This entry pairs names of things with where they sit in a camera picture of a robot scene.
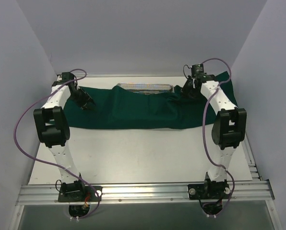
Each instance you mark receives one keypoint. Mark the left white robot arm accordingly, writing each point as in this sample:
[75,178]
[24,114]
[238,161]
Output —
[53,130]

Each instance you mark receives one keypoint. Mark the dark green surgical cloth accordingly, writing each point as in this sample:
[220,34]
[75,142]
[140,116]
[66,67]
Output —
[120,109]

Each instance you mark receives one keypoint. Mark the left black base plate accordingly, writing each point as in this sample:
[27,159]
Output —
[76,193]

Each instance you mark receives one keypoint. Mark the surgical kit tray edge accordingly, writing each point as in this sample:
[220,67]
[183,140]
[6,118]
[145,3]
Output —
[146,88]

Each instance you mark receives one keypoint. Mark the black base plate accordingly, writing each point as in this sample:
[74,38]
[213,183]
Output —
[76,193]
[208,191]

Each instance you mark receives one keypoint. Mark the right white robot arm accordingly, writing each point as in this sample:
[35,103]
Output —
[228,129]

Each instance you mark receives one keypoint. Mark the back aluminium rail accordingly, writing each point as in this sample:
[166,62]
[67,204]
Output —
[135,75]

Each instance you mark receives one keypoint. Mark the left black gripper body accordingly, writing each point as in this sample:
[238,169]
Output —
[86,101]

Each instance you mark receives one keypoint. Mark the front aluminium rail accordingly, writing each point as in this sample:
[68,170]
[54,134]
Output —
[143,193]

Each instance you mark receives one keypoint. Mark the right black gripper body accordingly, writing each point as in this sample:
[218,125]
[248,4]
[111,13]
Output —
[188,88]

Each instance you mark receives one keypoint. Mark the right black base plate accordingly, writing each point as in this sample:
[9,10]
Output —
[208,191]

